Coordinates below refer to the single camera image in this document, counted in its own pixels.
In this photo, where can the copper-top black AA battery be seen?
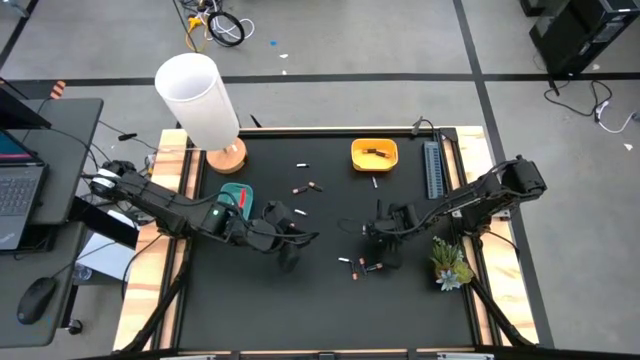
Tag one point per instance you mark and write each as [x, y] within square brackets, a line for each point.
[363, 265]
[382, 154]
[300, 190]
[315, 187]
[370, 150]
[354, 271]
[374, 267]

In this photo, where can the red tag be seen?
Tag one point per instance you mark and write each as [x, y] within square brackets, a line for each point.
[242, 198]

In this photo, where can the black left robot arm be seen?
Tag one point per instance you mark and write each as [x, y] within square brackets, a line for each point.
[165, 205]

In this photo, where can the wooden table side board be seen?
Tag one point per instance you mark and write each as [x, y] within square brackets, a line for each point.
[137, 295]
[510, 280]

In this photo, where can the black screen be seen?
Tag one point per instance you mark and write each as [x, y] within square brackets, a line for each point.
[15, 112]

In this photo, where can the black computer mouse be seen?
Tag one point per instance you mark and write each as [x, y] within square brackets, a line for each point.
[36, 300]

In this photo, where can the white box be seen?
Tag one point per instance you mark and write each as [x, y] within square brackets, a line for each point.
[107, 255]

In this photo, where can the black laptop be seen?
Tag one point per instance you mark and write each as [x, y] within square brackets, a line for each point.
[20, 195]

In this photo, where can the black mouse desk panel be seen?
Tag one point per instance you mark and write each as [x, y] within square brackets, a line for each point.
[55, 260]

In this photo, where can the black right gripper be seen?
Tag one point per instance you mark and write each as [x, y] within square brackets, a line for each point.
[397, 225]

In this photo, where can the orange black striped tape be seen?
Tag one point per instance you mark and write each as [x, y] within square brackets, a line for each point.
[58, 89]

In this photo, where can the potted succulent plant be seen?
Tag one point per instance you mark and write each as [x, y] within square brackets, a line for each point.
[450, 265]

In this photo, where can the small black floor object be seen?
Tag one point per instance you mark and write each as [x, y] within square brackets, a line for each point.
[127, 135]

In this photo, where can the white shade wooden base lamp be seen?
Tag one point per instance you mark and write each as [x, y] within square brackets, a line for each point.
[195, 100]

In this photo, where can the teal plastic bin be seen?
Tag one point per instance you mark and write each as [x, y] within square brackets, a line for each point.
[227, 192]

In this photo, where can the black caster wheel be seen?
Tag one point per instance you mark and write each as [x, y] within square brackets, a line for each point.
[75, 327]

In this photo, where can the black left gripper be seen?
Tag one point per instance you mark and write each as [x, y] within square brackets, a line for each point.
[277, 230]

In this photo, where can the yellow plastic bin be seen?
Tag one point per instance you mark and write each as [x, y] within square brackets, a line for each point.
[367, 162]

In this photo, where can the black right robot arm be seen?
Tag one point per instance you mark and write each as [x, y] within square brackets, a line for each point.
[465, 202]

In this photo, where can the grey multi-port hub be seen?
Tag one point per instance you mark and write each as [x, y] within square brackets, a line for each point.
[434, 170]

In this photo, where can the black computer tower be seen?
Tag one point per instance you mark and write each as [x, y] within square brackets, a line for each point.
[575, 35]

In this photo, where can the black laptop desk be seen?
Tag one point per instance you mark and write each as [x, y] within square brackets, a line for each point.
[70, 150]

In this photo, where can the black support strut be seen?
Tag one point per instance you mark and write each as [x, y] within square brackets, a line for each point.
[495, 312]
[159, 312]

